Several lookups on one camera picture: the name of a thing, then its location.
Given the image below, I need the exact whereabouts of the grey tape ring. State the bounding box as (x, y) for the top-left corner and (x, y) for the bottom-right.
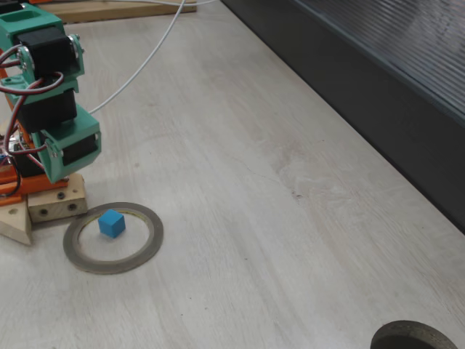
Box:
(62, 202), (164, 276)

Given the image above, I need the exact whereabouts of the servo wire at wrist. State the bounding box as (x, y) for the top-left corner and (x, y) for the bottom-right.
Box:
(0, 44), (65, 107)

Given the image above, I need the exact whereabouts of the blue cube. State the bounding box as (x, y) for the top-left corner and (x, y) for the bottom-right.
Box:
(97, 209), (126, 240)

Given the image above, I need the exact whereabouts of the frosted ribbed partition panel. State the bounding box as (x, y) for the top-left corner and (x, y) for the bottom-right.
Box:
(221, 0), (465, 236)

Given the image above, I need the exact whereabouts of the triangular wooden wedge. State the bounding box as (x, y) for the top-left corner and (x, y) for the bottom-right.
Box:
(0, 198), (34, 247)

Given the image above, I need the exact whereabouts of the round desk cable hole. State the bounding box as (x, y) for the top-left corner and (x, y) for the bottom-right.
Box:
(369, 319), (459, 349)

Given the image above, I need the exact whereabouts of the white USB cable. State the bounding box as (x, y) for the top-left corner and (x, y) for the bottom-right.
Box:
(89, 0), (215, 114)

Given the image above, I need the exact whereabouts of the wooden base block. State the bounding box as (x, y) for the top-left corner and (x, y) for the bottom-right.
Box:
(27, 173), (89, 223)

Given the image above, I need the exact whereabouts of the servo wire at upper arm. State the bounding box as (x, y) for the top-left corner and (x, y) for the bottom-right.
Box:
(0, 101), (23, 164)

